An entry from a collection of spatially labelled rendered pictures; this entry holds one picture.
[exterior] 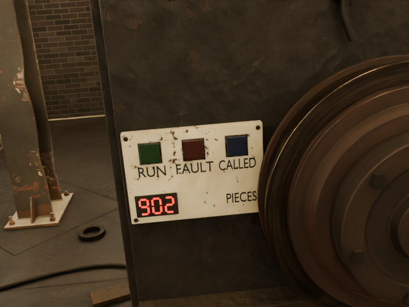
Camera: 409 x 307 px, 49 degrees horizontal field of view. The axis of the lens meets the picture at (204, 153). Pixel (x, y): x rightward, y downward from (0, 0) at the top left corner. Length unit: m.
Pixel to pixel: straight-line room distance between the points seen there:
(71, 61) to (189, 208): 6.15
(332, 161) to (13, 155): 3.02
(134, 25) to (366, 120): 0.41
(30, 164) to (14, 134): 0.24
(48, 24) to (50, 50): 0.35
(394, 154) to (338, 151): 0.08
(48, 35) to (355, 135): 6.44
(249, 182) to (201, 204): 0.10
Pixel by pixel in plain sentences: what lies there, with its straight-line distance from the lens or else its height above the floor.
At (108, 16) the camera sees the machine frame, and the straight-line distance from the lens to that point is 0.82.
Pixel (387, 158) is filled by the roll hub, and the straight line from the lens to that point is 0.68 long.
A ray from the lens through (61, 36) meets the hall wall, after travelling 6.94.
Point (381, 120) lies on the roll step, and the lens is 0.72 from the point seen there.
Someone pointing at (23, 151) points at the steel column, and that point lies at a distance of 3.51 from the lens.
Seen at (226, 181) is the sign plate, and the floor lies 1.13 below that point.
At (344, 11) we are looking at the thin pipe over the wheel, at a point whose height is 1.42.
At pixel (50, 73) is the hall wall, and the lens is 7.04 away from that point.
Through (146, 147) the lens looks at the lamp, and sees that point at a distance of 0.83.
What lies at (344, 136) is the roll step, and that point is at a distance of 0.72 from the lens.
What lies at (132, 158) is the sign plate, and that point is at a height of 1.19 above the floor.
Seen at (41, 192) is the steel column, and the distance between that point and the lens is 3.59.
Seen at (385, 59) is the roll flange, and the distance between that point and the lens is 0.81.
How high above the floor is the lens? 1.45
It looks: 18 degrees down
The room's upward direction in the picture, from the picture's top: 4 degrees counter-clockwise
